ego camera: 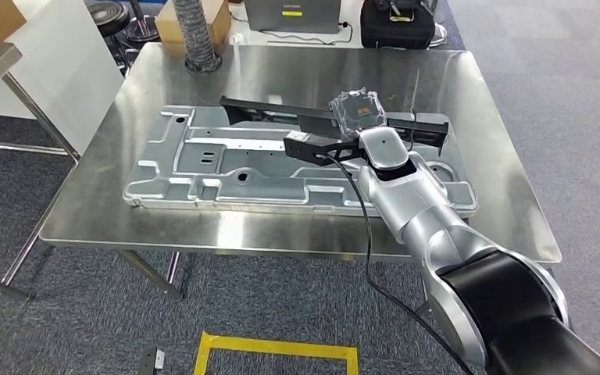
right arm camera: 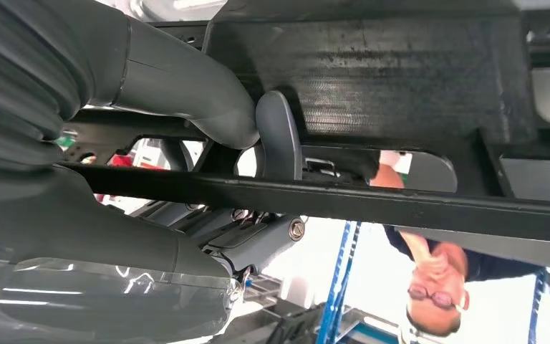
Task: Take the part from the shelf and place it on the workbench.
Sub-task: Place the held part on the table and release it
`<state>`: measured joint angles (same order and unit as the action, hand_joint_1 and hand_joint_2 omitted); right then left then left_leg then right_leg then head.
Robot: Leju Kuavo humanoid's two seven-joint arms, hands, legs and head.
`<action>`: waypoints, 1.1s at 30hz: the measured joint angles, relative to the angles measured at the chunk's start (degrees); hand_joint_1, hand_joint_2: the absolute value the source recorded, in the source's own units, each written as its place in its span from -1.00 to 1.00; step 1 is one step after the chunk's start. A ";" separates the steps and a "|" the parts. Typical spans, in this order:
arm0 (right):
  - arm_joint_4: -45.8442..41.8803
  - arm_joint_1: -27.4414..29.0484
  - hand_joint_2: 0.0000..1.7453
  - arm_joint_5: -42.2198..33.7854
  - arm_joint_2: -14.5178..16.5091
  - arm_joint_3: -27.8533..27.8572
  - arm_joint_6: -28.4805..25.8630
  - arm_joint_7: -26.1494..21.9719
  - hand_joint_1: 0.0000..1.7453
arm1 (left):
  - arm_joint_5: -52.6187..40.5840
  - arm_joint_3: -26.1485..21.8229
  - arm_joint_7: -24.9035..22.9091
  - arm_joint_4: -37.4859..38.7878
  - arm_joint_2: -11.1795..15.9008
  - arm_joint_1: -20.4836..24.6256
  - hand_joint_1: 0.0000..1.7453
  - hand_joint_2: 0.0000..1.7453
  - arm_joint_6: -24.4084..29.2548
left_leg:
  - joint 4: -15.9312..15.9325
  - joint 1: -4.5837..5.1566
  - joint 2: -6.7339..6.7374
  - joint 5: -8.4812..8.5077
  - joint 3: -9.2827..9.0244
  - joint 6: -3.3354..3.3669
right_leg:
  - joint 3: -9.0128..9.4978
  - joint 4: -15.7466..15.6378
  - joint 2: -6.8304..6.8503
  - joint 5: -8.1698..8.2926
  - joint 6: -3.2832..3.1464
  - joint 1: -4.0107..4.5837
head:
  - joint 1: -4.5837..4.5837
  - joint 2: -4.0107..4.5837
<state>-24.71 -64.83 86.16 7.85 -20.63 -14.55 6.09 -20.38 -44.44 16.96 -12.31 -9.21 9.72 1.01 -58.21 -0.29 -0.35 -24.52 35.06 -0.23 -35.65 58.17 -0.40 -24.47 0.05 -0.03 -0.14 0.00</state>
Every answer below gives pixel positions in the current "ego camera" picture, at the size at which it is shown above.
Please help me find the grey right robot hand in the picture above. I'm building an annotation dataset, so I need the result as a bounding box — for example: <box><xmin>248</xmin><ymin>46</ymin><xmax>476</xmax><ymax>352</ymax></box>
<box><xmin>328</xmin><ymin>87</ymin><xmax>388</xmax><ymax>141</ymax></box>

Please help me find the long black plastic part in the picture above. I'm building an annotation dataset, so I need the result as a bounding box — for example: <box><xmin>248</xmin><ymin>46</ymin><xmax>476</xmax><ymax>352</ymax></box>
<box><xmin>220</xmin><ymin>95</ymin><xmax>450</xmax><ymax>156</ymax></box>

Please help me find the stainless steel workbench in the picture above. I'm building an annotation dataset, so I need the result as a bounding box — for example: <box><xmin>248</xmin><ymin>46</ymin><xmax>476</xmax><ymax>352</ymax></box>
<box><xmin>38</xmin><ymin>42</ymin><xmax>563</xmax><ymax>302</ymax></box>

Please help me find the black carry case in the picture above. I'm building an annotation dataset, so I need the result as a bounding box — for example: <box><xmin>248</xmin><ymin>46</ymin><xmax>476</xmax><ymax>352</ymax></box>
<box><xmin>359</xmin><ymin>0</ymin><xmax>437</xmax><ymax>50</ymax></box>

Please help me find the grey laptop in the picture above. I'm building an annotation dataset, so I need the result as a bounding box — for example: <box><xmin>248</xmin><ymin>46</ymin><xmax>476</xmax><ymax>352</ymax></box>
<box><xmin>243</xmin><ymin>0</ymin><xmax>342</xmax><ymax>34</ymax></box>

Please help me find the stamped sheet metal panel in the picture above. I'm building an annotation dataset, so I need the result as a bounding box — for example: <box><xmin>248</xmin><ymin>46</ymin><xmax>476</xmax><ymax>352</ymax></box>
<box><xmin>122</xmin><ymin>105</ymin><xmax>479</xmax><ymax>219</ymax></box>

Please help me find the yellow floor tape square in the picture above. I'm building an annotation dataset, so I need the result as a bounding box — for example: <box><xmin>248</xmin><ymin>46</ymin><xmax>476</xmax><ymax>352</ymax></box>
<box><xmin>192</xmin><ymin>330</ymin><xmax>359</xmax><ymax>375</ymax></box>

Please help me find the black stool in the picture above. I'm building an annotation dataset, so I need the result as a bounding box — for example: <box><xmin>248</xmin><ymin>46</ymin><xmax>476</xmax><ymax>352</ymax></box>
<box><xmin>84</xmin><ymin>0</ymin><xmax>161</xmax><ymax>71</ymax></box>

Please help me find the white board panel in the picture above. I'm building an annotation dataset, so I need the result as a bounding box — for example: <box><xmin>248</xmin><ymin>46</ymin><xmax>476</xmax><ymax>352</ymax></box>
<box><xmin>0</xmin><ymin>0</ymin><xmax>125</xmax><ymax>156</ymax></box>

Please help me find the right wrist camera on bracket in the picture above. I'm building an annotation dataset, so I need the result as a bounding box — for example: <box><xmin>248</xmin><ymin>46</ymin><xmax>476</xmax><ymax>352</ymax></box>
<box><xmin>283</xmin><ymin>130</ymin><xmax>370</xmax><ymax>168</ymax></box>

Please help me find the black camera cable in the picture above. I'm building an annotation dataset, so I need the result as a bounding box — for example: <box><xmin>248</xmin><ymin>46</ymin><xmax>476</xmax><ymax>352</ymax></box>
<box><xmin>323</xmin><ymin>152</ymin><xmax>474</xmax><ymax>375</ymax></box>

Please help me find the cardboard box behind hose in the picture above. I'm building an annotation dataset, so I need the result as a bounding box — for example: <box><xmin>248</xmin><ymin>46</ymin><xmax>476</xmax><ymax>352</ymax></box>
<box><xmin>155</xmin><ymin>0</ymin><xmax>233</xmax><ymax>47</ymax></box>

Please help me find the grey ribbed hose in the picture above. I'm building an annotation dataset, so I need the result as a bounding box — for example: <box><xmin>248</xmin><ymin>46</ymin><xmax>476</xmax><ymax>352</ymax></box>
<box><xmin>172</xmin><ymin>0</ymin><xmax>223</xmax><ymax>73</ymax></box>

